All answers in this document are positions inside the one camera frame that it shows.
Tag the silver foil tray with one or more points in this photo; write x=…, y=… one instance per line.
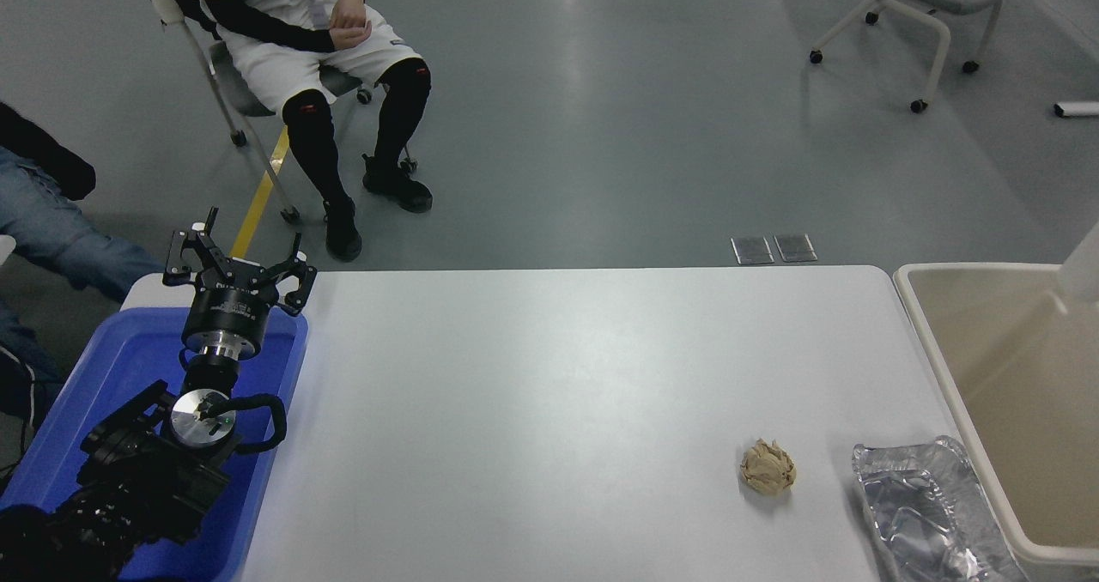
x=919, y=513

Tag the white paper cup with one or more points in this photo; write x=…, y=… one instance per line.
x=1083, y=277

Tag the person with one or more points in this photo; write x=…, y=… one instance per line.
x=60, y=239
x=283, y=58

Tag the person's right hand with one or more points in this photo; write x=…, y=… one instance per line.
x=354, y=38

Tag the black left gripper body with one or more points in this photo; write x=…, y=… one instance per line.
x=227, y=312

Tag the crumpled tan paper ball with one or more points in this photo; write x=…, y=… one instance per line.
x=768, y=466

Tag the large pale bin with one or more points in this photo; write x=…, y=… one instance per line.
x=1030, y=393

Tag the metal floor plate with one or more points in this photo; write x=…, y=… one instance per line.
x=796, y=248
x=753, y=251

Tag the person's left hand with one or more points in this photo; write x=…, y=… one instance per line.
x=348, y=9

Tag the blue plastic tray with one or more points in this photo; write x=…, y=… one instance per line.
x=129, y=350

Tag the white power strip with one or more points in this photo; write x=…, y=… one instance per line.
x=1077, y=109

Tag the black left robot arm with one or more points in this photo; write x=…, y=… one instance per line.
x=137, y=488

